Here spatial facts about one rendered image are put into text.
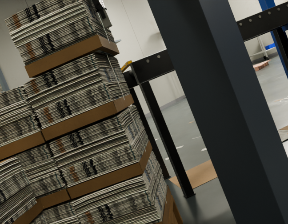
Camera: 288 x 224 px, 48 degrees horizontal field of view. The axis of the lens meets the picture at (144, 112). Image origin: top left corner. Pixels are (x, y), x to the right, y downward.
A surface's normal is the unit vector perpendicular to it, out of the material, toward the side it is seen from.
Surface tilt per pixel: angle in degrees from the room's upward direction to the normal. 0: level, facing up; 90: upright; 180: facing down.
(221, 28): 90
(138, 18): 90
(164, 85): 90
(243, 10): 90
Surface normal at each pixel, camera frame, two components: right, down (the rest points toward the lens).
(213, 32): 0.67, -0.22
